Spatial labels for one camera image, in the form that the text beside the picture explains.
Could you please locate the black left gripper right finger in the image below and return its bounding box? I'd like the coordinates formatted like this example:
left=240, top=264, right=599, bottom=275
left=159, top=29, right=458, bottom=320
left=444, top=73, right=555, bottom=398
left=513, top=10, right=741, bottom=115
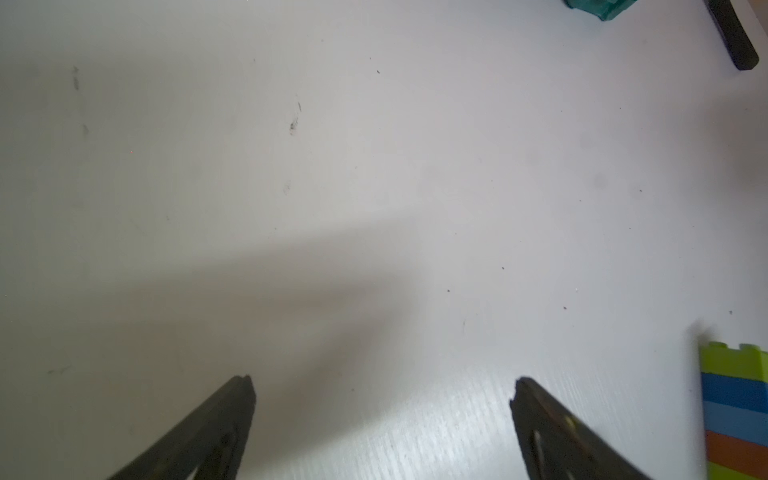
left=509, top=377, right=649, bottom=480

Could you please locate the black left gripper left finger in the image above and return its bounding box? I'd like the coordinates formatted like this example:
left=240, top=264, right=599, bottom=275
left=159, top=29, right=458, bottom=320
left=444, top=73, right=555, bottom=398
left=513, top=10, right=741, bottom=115
left=112, top=375, right=256, bottom=479

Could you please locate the lime green small lego brick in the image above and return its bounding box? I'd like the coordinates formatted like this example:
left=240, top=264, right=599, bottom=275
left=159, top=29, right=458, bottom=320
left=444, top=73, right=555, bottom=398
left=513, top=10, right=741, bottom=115
left=707, top=462, right=760, bottom=480

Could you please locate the blue long lego brick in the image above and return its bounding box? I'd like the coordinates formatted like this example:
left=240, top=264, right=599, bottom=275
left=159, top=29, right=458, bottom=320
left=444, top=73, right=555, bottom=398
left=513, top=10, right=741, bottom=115
left=701, top=373, right=767, bottom=446

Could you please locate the brown lego brick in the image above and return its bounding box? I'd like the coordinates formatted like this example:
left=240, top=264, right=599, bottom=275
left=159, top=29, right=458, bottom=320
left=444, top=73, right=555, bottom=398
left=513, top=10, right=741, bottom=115
left=705, top=430, right=767, bottom=479

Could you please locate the green black wrench tool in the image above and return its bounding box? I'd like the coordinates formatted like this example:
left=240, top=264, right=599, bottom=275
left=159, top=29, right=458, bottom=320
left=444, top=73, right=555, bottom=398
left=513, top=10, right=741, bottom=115
left=704, top=0, right=760, bottom=71

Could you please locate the green plastic tool case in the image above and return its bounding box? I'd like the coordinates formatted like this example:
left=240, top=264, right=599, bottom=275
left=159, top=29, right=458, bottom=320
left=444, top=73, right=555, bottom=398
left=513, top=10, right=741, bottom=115
left=564, top=0, right=636, bottom=21

